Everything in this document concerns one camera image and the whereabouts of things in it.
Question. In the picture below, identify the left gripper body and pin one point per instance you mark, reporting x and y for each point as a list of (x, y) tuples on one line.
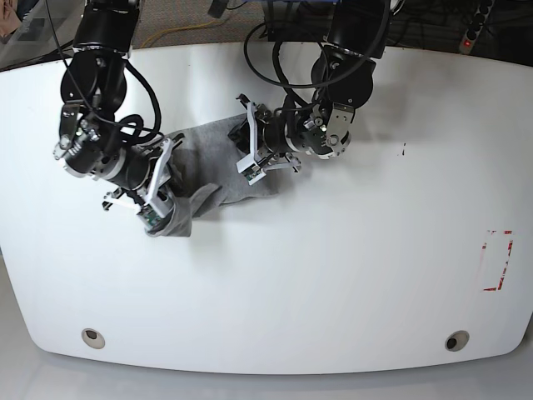
[(269, 148)]

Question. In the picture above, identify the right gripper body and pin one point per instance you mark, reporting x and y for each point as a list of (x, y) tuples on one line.
[(145, 178)]

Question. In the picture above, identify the grey T-shirt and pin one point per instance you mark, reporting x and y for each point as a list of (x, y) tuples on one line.
[(207, 161)]

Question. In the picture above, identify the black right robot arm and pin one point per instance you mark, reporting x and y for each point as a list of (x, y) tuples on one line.
[(91, 141)]

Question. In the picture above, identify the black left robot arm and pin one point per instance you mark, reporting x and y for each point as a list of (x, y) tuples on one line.
[(315, 118)]

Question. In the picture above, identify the left table grommet hole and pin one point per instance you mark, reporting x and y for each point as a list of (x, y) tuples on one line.
[(93, 338)]

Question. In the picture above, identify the table grommet hole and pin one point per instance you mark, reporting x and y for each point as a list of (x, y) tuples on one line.
[(93, 338), (457, 341)]

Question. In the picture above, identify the red tape rectangle marking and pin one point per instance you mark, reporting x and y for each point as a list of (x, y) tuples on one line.
[(494, 260)]

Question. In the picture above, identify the right table grommet hole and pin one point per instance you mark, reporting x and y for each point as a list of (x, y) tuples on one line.
[(457, 341)]

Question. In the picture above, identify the white power strip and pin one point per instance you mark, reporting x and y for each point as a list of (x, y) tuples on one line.
[(475, 26)]

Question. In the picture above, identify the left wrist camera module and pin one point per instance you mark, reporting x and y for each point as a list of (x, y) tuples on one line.
[(253, 174)]

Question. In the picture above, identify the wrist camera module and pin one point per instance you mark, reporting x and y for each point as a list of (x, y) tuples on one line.
[(253, 174), (149, 218)]

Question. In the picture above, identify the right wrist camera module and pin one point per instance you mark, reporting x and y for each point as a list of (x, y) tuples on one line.
[(149, 218)]

